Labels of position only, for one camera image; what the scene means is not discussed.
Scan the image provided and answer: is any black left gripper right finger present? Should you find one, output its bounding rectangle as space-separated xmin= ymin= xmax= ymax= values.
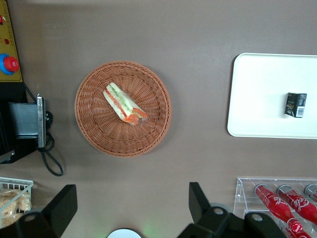
xmin=177 ymin=182 xmax=290 ymax=238

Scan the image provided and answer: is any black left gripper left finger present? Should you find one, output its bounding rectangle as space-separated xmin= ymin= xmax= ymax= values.
xmin=0 ymin=184 xmax=78 ymax=238

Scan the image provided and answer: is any plastic-wrapped triangle sandwich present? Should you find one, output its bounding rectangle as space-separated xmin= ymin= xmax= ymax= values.
xmin=103 ymin=82 xmax=148 ymax=125

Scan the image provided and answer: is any brown woven wicker basket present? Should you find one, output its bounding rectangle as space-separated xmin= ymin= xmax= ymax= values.
xmin=74 ymin=60 xmax=172 ymax=158

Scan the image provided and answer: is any white rectangular plastic tray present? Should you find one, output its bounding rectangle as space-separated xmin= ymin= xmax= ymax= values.
xmin=227 ymin=53 xmax=317 ymax=139

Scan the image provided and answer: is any clear acrylic bottle rack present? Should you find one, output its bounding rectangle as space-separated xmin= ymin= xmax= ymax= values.
xmin=233 ymin=177 xmax=317 ymax=238

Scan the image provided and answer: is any bagged crumbly snack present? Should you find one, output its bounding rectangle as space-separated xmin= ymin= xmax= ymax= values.
xmin=0 ymin=188 xmax=32 ymax=228

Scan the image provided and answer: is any red cola bottle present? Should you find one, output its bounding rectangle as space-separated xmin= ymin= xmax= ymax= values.
xmin=277 ymin=184 xmax=317 ymax=226
xmin=305 ymin=183 xmax=317 ymax=203
xmin=284 ymin=218 xmax=312 ymax=238
xmin=254 ymin=183 xmax=296 ymax=223

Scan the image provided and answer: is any white round disc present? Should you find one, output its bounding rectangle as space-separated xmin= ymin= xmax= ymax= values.
xmin=106 ymin=228 xmax=142 ymax=238

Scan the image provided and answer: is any small black drink carton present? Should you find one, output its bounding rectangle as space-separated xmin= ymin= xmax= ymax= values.
xmin=284 ymin=92 xmax=308 ymax=118

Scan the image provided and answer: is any red emergency stop button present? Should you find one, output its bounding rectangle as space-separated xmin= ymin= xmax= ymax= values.
xmin=0 ymin=54 xmax=20 ymax=75

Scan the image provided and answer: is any yellow control box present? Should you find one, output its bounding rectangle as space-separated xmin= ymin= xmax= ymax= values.
xmin=0 ymin=0 xmax=23 ymax=83

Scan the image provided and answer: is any white wire basket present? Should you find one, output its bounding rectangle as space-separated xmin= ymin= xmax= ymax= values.
xmin=0 ymin=177 xmax=34 ymax=229

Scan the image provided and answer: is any black metal mount bracket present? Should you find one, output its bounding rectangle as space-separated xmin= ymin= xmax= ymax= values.
xmin=0 ymin=82 xmax=47 ymax=165

